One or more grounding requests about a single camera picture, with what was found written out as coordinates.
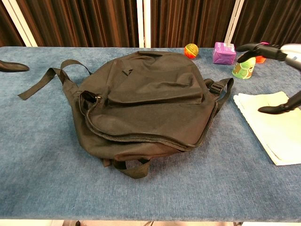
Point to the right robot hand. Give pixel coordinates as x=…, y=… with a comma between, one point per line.
x=270, y=52

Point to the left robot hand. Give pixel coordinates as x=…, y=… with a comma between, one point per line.
x=14, y=67

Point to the spiral bound notebook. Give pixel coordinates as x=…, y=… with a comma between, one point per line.
x=277, y=131

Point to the black fabric backpack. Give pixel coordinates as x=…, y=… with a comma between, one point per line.
x=152, y=94

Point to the orange cup with pink rim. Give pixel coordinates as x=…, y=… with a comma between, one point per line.
x=260, y=59

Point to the green printed cup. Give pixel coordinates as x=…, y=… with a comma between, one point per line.
x=244, y=70

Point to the purple carton box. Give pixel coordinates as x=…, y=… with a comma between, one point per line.
x=223, y=54

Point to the orange and green ball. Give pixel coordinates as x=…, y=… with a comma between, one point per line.
x=191, y=50

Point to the blue table cloth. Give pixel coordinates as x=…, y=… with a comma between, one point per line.
x=47, y=164

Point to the white frame post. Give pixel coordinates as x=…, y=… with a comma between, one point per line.
x=232, y=23
x=143, y=23
x=21, y=26

